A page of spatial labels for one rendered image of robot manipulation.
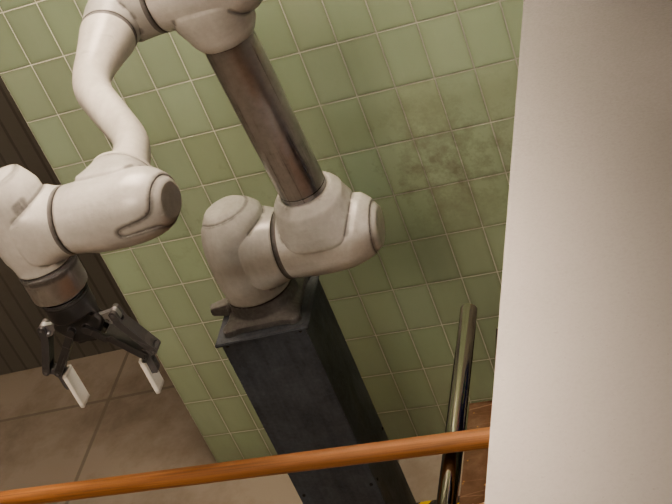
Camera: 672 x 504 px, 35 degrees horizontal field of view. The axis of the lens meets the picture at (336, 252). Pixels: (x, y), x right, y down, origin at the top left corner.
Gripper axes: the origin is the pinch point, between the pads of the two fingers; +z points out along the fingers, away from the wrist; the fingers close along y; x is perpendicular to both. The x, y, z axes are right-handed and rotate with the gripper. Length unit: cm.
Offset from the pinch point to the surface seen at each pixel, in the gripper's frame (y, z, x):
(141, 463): 96, 135, -131
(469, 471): -38, 75, -45
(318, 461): -30.7, 13.2, 9.5
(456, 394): -52, 15, -3
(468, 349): -53, 16, -14
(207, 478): -11.6, 14.0, 8.5
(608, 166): -83, -78, 94
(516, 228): -80, -78, 96
